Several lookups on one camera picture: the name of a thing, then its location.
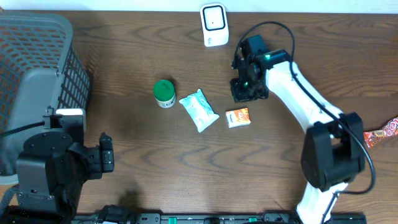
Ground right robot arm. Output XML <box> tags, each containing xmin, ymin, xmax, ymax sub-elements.
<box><xmin>231</xmin><ymin>49</ymin><xmax>365</xmax><ymax>223</ymax></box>

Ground green lid white jar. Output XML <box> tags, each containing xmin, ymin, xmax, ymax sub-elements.
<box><xmin>153</xmin><ymin>80</ymin><xmax>176</xmax><ymax>108</ymax></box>

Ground white barcode scanner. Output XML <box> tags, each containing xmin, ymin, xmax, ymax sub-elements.
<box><xmin>200</xmin><ymin>3</ymin><xmax>229</xmax><ymax>47</ymax></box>

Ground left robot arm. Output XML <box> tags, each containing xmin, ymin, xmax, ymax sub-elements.
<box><xmin>1</xmin><ymin>131</ymin><xmax>114</xmax><ymax>223</ymax></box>

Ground orange tissue pack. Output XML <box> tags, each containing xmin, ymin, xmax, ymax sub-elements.
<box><xmin>225</xmin><ymin>108</ymin><xmax>251</xmax><ymax>128</ymax></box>

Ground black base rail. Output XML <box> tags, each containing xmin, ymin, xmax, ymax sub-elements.
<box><xmin>71</xmin><ymin>205</ymin><xmax>368</xmax><ymax>224</ymax></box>

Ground orange red candy bar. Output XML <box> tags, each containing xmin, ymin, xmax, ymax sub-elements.
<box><xmin>363</xmin><ymin>118</ymin><xmax>397</xmax><ymax>148</ymax></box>

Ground grey plastic mesh basket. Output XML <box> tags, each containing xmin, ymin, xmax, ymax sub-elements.
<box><xmin>0</xmin><ymin>10</ymin><xmax>91</xmax><ymax>186</ymax></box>

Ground teal wet wipes pack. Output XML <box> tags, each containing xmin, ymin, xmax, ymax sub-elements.
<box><xmin>179</xmin><ymin>89</ymin><xmax>220</xmax><ymax>133</ymax></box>

